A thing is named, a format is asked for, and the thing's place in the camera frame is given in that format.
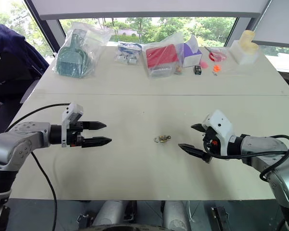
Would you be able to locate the black bracket under table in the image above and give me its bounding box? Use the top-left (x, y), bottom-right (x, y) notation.
top-left (75, 211), bottom-right (95, 229)
top-left (210, 205), bottom-right (230, 231)

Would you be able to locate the bagged teal dustpan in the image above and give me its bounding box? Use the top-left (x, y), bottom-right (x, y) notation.
top-left (51, 21), bottom-right (114, 79)

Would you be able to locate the navy blue jacket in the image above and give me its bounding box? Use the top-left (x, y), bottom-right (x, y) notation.
top-left (0, 23), bottom-right (50, 97)

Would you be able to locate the red tape roll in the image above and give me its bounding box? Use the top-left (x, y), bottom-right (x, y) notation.
top-left (208, 49), bottom-right (228, 62)

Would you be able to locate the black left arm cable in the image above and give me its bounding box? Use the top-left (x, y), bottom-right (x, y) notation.
top-left (4, 103), bottom-right (72, 231)

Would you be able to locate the silver rounded robot leg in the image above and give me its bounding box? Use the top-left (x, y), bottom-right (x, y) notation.
top-left (92, 200), bottom-right (130, 227)
top-left (163, 200), bottom-right (191, 231)

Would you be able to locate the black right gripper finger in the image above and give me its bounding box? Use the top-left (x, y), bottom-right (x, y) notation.
top-left (178, 143), bottom-right (213, 165)
top-left (190, 123), bottom-right (208, 133)

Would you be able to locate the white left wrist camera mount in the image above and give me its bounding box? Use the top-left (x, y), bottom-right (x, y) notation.
top-left (61, 103), bottom-right (84, 148)

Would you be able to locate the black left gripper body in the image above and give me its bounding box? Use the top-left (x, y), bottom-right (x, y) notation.
top-left (66, 121), bottom-right (85, 148)

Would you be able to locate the white roller blind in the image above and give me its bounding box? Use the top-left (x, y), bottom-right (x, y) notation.
top-left (30, 0), bottom-right (272, 21)
top-left (253, 0), bottom-right (289, 47)

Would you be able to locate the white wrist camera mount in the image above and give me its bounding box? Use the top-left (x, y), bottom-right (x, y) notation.
top-left (202, 109), bottom-right (235, 156)
top-left (61, 103), bottom-right (84, 148)

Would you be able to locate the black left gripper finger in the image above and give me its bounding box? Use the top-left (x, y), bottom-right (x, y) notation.
top-left (83, 121), bottom-right (107, 131)
top-left (81, 136), bottom-right (112, 148)

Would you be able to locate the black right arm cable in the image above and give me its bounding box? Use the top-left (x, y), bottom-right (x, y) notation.
top-left (204, 134), bottom-right (289, 181)

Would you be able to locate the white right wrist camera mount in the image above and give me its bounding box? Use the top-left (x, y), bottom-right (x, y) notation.
top-left (202, 109), bottom-right (235, 156)

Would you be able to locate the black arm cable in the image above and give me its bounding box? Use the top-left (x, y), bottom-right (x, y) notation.
top-left (4, 103), bottom-right (72, 231)
top-left (204, 134), bottom-right (289, 181)

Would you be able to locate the pale yellow cylinder holder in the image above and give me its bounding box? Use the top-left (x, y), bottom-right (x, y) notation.
top-left (238, 30), bottom-right (259, 52)

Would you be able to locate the small brass padlock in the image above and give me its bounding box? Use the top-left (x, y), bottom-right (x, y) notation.
top-left (153, 135), bottom-right (168, 144)

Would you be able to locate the blue white packet bag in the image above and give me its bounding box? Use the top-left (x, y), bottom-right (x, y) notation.
top-left (114, 41), bottom-right (143, 66)

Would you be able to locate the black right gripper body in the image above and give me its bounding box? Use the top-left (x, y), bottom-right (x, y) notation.
top-left (201, 126), bottom-right (219, 156)

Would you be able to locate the bagged red box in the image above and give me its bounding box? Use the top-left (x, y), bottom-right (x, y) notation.
top-left (142, 32), bottom-right (185, 79)

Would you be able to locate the purple and white box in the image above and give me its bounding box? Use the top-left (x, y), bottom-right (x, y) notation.
top-left (181, 34), bottom-right (203, 68)

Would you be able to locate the green plastic dustpan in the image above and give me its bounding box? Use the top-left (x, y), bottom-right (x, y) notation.
top-left (56, 33), bottom-right (89, 78)

